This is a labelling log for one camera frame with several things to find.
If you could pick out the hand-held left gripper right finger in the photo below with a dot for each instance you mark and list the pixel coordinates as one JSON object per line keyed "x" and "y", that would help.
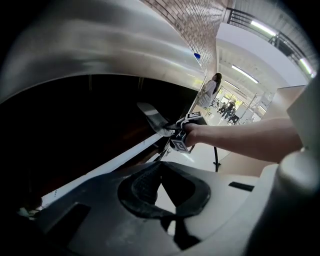
{"x": 225, "y": 200}

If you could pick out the light wooden surface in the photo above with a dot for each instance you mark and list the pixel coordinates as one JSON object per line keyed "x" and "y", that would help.
{"x": 240, "y": 163}

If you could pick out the person's right forearm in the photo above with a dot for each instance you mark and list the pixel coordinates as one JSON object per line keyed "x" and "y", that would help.
{"x": 245, "y": 136}

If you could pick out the black metal railing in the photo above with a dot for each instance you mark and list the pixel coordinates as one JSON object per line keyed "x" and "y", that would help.
{"x": 270, "y": 27}

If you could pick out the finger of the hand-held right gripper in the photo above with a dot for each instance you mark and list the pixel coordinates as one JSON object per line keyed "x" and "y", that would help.
{"x": 172, "y": 125}

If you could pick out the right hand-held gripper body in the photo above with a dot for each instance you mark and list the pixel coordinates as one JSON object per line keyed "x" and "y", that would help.
{"x": 193, "y": 118}

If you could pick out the grey slipper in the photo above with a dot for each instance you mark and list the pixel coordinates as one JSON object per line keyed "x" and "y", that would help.
{"x": 152, "y": 116}

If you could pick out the long ceiling light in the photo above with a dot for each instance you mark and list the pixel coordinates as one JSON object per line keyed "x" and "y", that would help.
{"x": 307, "y": 65}
{"x": 245, "y": 73}
{"x": 262, "y": 27}

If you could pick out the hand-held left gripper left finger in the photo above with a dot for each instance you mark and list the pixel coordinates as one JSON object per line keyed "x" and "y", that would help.
{"x": 105, "y": 225}

